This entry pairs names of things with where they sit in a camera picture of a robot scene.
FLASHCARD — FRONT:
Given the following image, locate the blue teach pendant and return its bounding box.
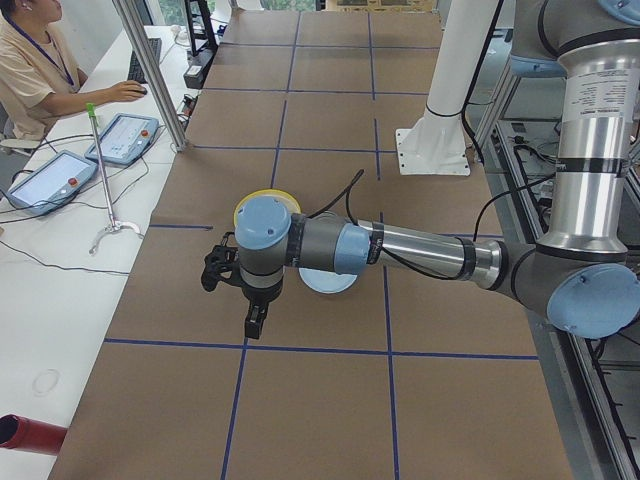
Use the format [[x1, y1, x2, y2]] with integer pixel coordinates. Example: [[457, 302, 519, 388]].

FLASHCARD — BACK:
[[99, 113, 159, 167], [7, 150, 98, 215]]

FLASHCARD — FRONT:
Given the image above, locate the far blue teach pendant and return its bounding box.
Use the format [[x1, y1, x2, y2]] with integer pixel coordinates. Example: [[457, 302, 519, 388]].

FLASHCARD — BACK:
[[99, 113, 159, 167]]

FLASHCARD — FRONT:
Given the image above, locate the black keyboard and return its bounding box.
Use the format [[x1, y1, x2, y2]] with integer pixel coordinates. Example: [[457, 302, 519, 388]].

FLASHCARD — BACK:
[[126, 37, 163, 85]]

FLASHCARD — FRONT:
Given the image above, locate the aluminium frame post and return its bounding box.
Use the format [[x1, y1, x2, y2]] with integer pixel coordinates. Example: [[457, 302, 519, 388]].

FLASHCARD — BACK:
[[112, 0, 187, 152]]

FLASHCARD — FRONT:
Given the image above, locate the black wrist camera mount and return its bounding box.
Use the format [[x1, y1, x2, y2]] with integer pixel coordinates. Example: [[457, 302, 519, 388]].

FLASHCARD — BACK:
[[201, 231, 242, 292]]

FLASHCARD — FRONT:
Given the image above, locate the red cylinder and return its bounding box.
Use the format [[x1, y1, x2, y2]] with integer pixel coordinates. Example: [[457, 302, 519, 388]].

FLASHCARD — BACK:
[[1, 414, 67, 455]]

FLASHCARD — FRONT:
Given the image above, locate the yellow steamer basket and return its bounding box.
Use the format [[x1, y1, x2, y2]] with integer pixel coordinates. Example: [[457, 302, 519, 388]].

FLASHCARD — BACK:
[[233, 189, 301, 226]]

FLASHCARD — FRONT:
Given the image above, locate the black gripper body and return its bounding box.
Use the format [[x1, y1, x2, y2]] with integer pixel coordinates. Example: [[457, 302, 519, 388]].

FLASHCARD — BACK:
[[241, 284, 283, 305]]

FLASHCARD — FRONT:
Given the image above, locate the black stand frame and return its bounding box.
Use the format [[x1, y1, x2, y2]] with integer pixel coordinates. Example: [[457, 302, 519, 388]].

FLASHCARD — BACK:
[[183, 0, 218, 56]]

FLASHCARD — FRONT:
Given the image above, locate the person in beige shirt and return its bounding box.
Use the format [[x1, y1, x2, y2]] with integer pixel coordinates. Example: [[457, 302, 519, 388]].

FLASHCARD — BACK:
[[1, 1, 143, 141]]

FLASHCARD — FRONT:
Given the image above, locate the near blue teach pendant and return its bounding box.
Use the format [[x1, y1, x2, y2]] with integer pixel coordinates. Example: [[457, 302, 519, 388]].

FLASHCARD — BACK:
[[7, 150, 98, 215]]

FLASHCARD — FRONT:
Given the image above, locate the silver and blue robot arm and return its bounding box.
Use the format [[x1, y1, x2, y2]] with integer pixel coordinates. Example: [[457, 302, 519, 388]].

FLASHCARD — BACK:
[[233, 1, 639, 339]]

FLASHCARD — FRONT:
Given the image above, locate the light blue plate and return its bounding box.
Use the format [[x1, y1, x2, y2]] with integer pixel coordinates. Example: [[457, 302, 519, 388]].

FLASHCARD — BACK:
[[299, 268, 358, 294]]

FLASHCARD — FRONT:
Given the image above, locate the silver reacher grabber stick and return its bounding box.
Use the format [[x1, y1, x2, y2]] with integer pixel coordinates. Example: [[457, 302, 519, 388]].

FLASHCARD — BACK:
[[86, 103, 144, 255]]

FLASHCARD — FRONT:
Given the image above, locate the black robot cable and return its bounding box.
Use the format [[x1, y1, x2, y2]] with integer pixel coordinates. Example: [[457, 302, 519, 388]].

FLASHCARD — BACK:
[[305, 168, 556, 281]]

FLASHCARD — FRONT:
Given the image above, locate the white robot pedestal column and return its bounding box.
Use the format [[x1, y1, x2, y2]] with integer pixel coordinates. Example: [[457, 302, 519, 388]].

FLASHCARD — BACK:
[[396, 0, 502, 176]]

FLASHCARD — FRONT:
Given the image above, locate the black box on table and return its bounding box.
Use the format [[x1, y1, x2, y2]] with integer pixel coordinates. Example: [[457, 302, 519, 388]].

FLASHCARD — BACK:
[[183, 49, 214, 90]]

